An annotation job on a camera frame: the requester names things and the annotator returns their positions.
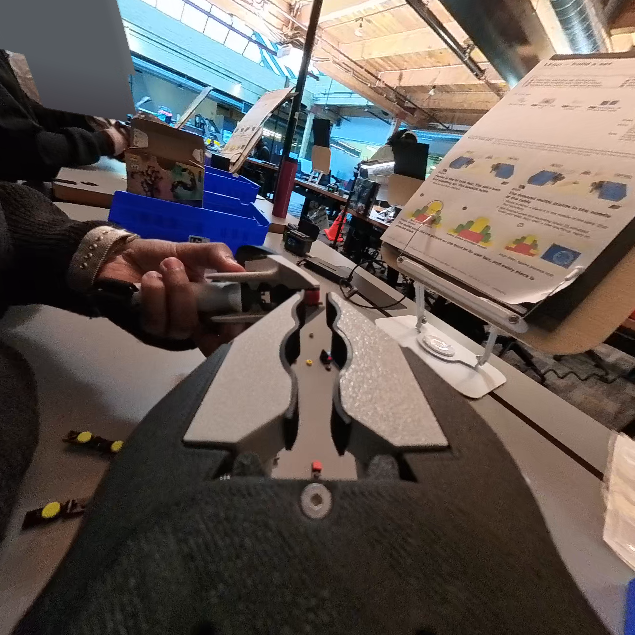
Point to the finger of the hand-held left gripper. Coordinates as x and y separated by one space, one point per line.
287 275
238 318

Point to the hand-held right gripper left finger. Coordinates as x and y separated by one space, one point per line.
243 392

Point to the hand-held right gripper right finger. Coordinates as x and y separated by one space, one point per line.
392 392

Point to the small red lego piece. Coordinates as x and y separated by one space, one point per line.
311 297

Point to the lego spider model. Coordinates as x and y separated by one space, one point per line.
84 437

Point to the person's left forearm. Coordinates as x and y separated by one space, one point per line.
39 248

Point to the pile of loose lego pieces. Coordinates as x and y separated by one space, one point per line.
326 357

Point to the person's left hand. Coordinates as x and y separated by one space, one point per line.
163 278

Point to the black device with display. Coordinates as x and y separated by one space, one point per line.
300 240

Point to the black charger device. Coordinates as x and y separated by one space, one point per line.
327 270

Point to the orange traffic cone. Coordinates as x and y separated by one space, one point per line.
337 228

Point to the white metal document stand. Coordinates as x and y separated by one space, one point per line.
466 377

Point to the blue bin with tag sticker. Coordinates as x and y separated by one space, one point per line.
173 223

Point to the blue plastic bin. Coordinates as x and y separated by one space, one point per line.
631 610
233 183

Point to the printed cardboard box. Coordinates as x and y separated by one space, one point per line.
163 173

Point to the cardboard sheet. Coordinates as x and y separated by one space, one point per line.
258 124

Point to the black pole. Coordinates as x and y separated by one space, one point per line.
302 74

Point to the printed instruction sheet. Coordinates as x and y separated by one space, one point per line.
521 198

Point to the silver ceiling duct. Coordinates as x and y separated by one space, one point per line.
575 25

